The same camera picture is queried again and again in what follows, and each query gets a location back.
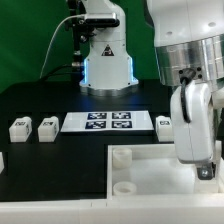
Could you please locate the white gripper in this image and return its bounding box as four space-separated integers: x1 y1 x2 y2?
170 82 215 180

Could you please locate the white square table top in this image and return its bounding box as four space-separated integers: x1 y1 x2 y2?
107 141 224 199

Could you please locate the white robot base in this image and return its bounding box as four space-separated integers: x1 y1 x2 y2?
80 0 138 96

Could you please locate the white sheet with markers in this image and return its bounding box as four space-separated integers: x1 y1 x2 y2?
61 111 153 133

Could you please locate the white part at left edge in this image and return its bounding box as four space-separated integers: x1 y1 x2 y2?
0 152 4 174

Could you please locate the black cable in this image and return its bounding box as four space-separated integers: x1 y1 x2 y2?
39 63 84 82

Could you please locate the white cable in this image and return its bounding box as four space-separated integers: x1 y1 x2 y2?
39 13 88 80

